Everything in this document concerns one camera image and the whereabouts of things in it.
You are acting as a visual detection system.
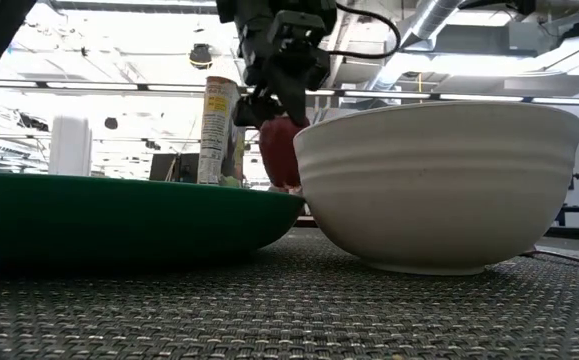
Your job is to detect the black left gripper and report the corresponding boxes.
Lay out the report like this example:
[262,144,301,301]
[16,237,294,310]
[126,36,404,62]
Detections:
[215,0,339,130]

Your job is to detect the red apple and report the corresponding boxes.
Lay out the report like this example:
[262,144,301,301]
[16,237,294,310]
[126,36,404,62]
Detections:
[258,115,312,192]

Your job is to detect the colourful panda cereal box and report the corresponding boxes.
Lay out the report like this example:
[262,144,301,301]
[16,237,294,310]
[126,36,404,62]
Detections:
[196,75,247,189]

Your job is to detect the black yellow ceiling dome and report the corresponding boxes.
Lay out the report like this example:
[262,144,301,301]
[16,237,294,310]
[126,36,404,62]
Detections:
[188,42,214,71]

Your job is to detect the black computer monitor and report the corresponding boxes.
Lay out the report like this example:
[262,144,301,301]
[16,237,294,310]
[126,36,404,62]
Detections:
[148,152,201,184]

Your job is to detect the white ceramic bowl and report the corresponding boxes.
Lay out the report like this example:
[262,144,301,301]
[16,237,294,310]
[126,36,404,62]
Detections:
[292,101,579,277]

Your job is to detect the green plate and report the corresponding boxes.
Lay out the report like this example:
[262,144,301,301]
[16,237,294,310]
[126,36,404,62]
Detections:
[0,171,306,274]

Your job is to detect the grey woven placemat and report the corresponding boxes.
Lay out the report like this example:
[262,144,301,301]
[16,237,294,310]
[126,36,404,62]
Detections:
[0,227,579,360]

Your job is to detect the white cylindrical column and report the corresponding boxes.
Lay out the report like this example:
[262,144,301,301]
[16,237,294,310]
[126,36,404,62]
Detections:
[47,115,93,178]

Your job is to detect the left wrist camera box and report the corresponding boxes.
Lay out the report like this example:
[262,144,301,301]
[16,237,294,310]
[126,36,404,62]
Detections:
[268,9,329,55]

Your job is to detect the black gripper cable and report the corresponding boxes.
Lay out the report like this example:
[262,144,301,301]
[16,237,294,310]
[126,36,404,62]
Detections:
[326,1,403,61]

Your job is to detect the silver ceiling duct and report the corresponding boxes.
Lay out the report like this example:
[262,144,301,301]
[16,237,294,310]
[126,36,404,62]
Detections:
[368,0,470,92]

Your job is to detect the red cable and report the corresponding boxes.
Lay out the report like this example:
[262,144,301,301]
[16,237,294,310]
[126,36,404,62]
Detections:
[518,248,579,274]

